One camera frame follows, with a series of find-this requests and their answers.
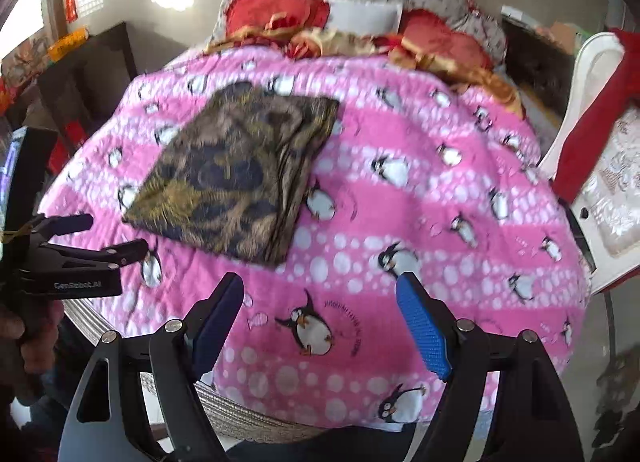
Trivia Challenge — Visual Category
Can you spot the dark wooden nightstand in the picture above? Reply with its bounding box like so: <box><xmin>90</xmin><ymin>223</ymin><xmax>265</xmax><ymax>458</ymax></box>
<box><xmin>501</xmin><ymin>6</ymin><xmax>577</xmax><ymax>114</ymax></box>

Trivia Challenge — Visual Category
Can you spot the window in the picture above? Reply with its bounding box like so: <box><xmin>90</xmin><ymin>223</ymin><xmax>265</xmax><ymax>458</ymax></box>
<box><xmin>0</xmin><ymin>0</ymin><xmax>49</xmax><ymax>51</ymax></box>

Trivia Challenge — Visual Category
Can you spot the dark wooden cabinet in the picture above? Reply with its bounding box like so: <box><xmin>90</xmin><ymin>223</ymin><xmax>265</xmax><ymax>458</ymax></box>
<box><xmin>37</xmin><ymin>22</ymin><xmax>139</xmax><ymax>144</ymax></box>

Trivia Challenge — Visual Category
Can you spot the white chair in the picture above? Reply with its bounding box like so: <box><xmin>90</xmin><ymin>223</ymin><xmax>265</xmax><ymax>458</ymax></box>
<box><xmin>539</xmin><ymin>31</ymin><xmax>640</xmax><ymax>293</ymax></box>

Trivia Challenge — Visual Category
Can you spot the red cloth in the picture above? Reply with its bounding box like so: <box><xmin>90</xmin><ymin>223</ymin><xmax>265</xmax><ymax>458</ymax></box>
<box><xmin>554</xmin><ymin>27</ymin><xmax>640</xmax><ymax>199</ymax></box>

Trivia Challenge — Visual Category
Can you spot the brown blue floral patterned garment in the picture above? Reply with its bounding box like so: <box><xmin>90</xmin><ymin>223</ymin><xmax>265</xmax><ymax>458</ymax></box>
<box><xmin>121</xmin><ymin>81</ymin><xmax>341</xmax><ymax>266</ymax></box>

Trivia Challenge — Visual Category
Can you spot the grey woven mat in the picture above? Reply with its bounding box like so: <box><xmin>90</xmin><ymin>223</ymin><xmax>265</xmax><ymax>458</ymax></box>
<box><xmin>64</xmin><ymin>301</ymin><xmax>328</xmax><ymax>444</ymax></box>

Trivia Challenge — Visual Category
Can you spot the pink penguin printed blanket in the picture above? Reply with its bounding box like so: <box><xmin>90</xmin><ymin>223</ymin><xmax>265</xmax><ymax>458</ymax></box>
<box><xmin>37</xmin><ymin>44</ymin><xmax>594</xmax><ymax>431</ymax></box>

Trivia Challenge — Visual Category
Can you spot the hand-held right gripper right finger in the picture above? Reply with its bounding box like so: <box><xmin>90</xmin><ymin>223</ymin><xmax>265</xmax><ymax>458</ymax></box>
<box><xmin>395</xmin><ymin>271</ymin><xmax>586</xmax><ymax>462</ymax></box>

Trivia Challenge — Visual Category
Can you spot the person's left hand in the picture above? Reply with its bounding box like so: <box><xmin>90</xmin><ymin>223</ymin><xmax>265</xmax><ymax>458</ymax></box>
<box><xmin>0</xmin><ymin>298</ymin><xmax>66</xmax><ymax>352</ymax></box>

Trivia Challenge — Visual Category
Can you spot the white lace cushion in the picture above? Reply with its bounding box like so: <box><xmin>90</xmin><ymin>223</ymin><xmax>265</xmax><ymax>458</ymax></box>
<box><xmin>574</xmin><ymin>106</ymin><xmax>640</xmax><ymax>257</ymax></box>

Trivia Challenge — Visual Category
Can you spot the red ruffled pillow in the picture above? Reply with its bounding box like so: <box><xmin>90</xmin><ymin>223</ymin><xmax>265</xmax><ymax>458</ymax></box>
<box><xmin>399</xmin><ymin>8</ymin><xmax>495</xmax><ymax>72</ymax></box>
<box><xmin>224</xmin><ymin>0</ymin><xmax>332</xmax><ymax>39</ymax></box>

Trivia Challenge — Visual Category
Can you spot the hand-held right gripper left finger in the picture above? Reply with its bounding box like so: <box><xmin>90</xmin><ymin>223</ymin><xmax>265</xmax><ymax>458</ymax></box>
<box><xmin>59</xmin><ymin>272</ymin><xmax>246</xmax><ymax>462</ymax></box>

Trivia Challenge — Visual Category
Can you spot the yellow packet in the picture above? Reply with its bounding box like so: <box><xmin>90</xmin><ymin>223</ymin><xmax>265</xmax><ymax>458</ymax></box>
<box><xmin>48</xmin><ymin>27</ymin><xmax>90</xmax><ymax>61</ymax></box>

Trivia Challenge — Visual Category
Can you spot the gold red satin quilt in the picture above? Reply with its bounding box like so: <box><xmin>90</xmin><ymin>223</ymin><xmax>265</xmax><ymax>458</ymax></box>
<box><xmin>204</xmin><ymin>24</ymin><xmax>527</xmax><ymax>119</ymax></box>

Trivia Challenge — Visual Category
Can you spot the person's left forearm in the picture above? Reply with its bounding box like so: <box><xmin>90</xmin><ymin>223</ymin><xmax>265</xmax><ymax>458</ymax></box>
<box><xmin>0</xmin><ymin>342</ymin><xmax>76</xmax><ymax>415</ymax></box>

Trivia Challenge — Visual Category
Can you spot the white pillow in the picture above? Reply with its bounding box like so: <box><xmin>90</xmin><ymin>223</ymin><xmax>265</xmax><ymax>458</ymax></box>
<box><xmin>324</xmin><ymin>0</ymin><xmax>404</xmax><ymax>34</ymax></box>

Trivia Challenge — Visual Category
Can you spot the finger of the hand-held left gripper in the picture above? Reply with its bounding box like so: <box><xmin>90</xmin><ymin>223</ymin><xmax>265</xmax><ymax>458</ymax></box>
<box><xmin>49</xmin><ymin>238</ymin><xmax>150</xmax><ymax>271</ymax></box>
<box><xmin>41</xmin><ymin>213</ymin><xmax>95</xmax><ymax>239</ymax></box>

